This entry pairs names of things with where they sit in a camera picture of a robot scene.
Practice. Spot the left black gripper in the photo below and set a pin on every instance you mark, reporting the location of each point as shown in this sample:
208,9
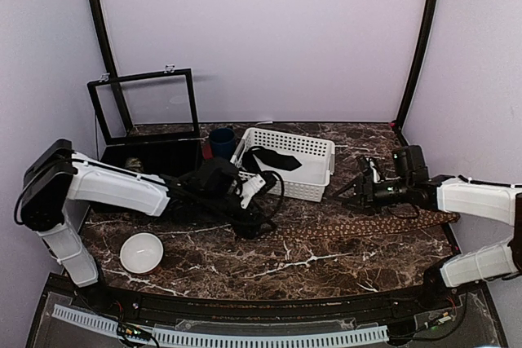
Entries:
257,218

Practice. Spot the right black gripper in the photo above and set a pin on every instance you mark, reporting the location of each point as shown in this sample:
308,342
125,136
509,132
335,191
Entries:
365,188

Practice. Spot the brown floral patterned tie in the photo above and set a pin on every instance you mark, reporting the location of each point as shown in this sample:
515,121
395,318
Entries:
375,225

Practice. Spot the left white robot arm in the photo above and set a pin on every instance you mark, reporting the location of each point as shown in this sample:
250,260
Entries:
61,174

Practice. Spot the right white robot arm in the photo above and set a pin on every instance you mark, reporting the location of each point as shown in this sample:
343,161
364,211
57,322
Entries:
493,203

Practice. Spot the red round coaster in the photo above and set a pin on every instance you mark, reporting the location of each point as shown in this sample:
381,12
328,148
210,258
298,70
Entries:
207,151

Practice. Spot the dark blue mug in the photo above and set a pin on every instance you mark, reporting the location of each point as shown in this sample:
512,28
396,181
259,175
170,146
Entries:
222,142

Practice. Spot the white perforated plastic basket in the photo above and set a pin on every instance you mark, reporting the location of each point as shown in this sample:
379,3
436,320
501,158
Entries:
304,163

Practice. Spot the black tie in basket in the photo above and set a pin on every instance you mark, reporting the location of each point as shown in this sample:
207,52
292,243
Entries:
269,158

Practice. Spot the rolled tie in box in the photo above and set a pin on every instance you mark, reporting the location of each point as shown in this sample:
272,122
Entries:
134,164

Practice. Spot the black glass-lid display box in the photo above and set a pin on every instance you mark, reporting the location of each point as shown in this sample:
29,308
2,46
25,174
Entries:
165,134

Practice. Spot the white bowl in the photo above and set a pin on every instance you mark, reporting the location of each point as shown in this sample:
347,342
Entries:
141,253

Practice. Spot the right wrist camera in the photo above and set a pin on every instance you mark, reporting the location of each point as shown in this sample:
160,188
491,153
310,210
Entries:
369,168

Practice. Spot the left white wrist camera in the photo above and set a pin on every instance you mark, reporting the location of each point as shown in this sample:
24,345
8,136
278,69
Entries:
250,188

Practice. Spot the black curved front rail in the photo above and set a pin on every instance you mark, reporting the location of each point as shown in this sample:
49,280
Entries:
177,290

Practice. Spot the white slotted cable duct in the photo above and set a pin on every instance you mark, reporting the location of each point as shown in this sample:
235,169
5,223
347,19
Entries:
206,335

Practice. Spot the right black frame post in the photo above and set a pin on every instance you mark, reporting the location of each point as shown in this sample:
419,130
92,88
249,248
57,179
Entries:
416,65

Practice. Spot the black frame post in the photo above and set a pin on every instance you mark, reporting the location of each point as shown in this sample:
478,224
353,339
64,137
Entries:
416,65
110,66

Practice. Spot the left black frame post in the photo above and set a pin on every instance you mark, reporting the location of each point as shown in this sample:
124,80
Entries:
110,66

